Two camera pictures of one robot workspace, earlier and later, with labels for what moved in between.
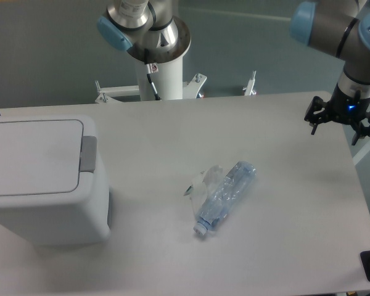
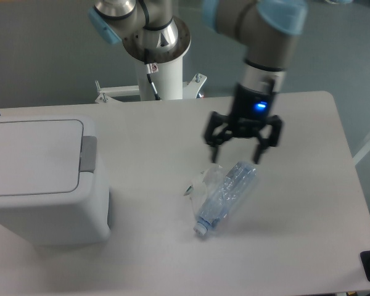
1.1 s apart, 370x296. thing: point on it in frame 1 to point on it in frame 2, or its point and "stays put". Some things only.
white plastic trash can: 43,182 stays put
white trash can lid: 34,157 stays put
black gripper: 345,106 to 251,108
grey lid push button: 88,154 stays put
